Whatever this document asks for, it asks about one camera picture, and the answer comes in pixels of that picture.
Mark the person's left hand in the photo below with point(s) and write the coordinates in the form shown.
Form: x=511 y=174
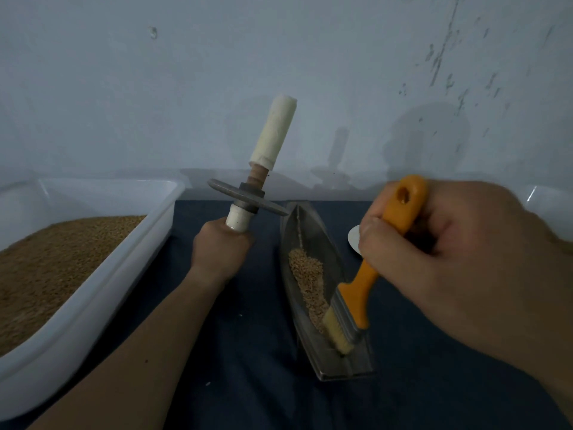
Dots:
x=219 y=255

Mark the white round plate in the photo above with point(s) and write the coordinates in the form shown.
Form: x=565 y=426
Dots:
x=354 y=239

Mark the boat-shaped metal grinding trough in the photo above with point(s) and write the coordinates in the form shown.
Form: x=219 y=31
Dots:
x=309 y=237

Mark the small ground grain portion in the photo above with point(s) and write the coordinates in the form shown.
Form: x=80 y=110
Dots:
x=309 y=282

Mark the person's left forearm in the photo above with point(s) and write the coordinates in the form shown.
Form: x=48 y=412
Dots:
x=130 y=371

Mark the white plastic tray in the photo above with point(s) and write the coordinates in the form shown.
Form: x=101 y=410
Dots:
x=546 y=206
x=116 y=282

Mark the dark blue tablecloth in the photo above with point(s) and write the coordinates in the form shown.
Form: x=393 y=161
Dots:
x=251 y=389

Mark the person's right hand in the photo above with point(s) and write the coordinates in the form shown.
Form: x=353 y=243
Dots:
x=474 y=268

